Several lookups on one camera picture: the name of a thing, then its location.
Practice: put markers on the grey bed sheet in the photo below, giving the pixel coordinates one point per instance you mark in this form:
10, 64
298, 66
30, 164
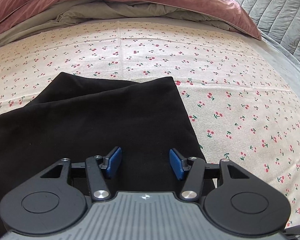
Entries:
280, 59

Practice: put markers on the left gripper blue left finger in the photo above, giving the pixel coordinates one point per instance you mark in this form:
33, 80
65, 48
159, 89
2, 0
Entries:
111, 162

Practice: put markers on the black pants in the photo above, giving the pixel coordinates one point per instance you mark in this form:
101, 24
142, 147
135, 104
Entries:
76, 117

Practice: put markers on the mauve velvet duvet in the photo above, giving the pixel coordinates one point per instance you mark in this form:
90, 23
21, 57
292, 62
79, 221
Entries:
22, 18

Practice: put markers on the cherry print sheet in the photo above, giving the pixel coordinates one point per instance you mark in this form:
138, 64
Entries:
240, 107

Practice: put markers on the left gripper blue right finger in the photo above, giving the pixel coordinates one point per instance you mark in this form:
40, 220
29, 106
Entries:
178, 164

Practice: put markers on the grey quilted headboard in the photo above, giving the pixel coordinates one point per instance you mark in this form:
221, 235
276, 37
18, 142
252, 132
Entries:
278, 20

